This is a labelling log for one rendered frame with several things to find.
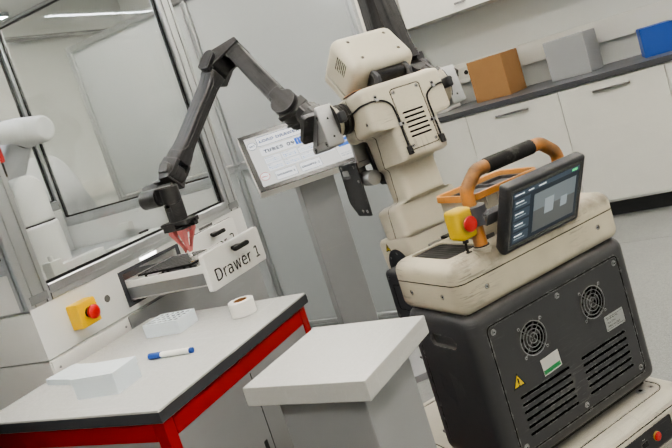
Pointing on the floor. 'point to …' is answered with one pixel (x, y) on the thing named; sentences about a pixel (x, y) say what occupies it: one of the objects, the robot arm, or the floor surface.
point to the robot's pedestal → (349, 386)
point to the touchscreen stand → (341, 258)
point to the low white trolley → (172, 389)
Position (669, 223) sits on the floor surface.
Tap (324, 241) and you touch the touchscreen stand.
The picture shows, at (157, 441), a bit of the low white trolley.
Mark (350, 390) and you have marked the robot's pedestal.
